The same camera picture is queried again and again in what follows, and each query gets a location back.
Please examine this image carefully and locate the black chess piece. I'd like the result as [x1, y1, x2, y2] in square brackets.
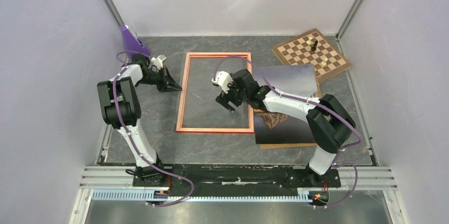
[311, 40, 318, 51]

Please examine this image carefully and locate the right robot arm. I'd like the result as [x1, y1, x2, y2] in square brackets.
[211, 69, 357, 187]

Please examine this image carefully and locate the light blue cable duct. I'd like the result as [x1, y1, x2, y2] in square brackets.
[92, 189, 309, 202]

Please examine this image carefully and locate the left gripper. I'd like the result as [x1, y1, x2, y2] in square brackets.
[137, 66, 183, 93]

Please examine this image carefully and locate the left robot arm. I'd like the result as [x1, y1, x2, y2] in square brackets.
[97, 52, 182, 186]

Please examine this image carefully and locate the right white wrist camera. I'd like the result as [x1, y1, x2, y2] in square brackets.
[211, 71, 234, 94]

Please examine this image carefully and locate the mountain landscape photo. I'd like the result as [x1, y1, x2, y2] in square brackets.
[253, 65, 319, 145]

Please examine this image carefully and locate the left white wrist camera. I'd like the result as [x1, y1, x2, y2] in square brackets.
[150, 55, 167, 72]

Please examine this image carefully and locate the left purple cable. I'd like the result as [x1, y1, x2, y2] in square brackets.
[111, 51, 194, 208]

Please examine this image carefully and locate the brown frame backing board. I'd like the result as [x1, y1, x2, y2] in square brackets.
[254, 75, 321, 149]

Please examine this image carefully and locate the purple cable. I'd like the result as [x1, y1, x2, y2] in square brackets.
[214, 56, 363, 210]
[111, 51, 194, 208]

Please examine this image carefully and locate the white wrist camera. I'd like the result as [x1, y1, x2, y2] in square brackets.
[150, 55, 167, 72]
[211, 71, 234, 94]

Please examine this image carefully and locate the white chess piece lower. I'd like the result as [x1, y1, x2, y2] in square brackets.
[321, 57, 328, 67]

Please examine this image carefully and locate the orange picture frame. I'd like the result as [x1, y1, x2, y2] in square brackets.
[176, 52, 254, 134]

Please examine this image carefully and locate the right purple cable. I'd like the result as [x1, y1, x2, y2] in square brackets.
[214, 56, 363, 210]

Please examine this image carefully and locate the purple plastic stand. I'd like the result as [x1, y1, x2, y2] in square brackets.
[120, 24, 151, 64]

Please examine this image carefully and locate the wooden chessboard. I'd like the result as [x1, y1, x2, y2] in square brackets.
[272, 29, 352, 83]

